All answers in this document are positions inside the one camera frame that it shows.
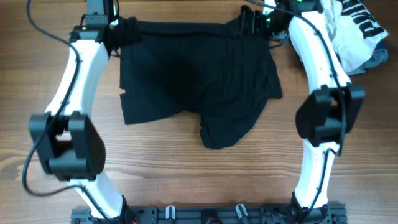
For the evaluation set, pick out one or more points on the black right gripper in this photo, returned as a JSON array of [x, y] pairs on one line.
[[286, 32]]

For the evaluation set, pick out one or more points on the black shorts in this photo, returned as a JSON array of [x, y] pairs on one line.
[[224, 72]]

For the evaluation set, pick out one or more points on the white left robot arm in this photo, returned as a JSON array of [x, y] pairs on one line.
[[65, 139]]

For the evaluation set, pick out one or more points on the white printed t-shirt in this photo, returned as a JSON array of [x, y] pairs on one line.
[[353, 31]]

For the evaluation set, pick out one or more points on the light blue denim jeans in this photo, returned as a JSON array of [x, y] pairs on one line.
[[379, 56]]

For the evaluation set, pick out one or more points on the dark blue garment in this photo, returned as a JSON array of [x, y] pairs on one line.
[[380, 47]]

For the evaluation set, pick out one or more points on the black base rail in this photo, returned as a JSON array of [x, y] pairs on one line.
[[265, 214]]

